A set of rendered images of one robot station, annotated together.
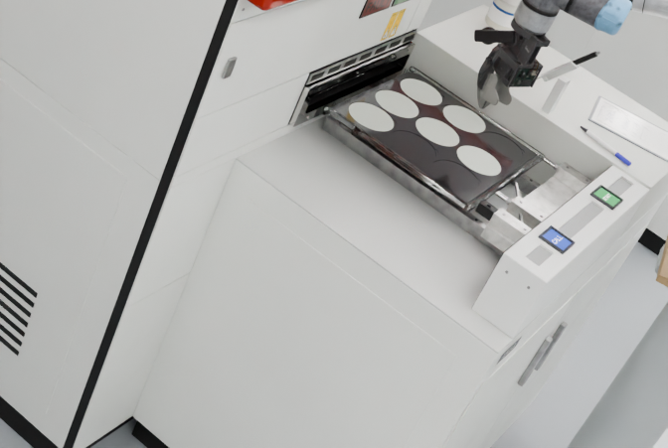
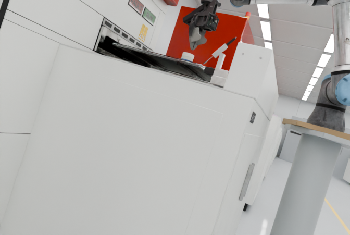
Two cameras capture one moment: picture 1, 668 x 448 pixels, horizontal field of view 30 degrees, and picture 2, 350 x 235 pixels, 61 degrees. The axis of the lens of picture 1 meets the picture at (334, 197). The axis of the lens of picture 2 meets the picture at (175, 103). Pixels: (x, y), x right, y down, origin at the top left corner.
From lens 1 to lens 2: 1.76 m
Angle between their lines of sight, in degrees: 33
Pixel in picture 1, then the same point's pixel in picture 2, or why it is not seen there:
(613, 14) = not seen: outside the picture
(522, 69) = (210, 15)
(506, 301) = (247, 74)
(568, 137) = not seen: hidden behind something
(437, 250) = not seen: hidden behind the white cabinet
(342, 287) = (132, 97)
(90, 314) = not seen: outside the picture
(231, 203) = (57, 73)
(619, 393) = (287, 208)
